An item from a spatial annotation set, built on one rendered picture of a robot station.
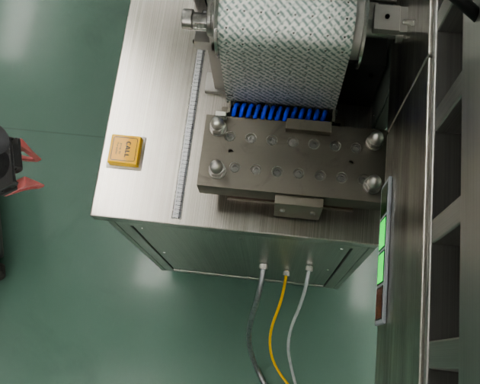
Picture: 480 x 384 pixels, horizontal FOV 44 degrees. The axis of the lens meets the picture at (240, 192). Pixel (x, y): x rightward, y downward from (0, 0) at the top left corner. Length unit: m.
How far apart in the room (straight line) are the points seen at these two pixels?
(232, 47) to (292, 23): 0.12
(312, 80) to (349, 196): 0.25
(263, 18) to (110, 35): 1.65
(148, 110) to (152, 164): 0.14
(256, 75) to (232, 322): 1.23
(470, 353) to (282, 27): 0.65
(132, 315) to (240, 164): 1.14
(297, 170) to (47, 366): 1.40
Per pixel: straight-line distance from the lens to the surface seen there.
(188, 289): 2.23
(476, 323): 0.60
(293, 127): 1.25
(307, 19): 1.06
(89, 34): 2.68
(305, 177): 1.23
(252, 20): 1.06
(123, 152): 1.40
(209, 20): 1.10
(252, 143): 1.25
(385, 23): 1.09
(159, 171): 1.39
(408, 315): 0.85
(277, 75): 1.17
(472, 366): 0.61
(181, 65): 1.49
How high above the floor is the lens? 2.20
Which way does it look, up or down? 74 degrees down
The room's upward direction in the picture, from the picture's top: 9 degrees counter-clockwise
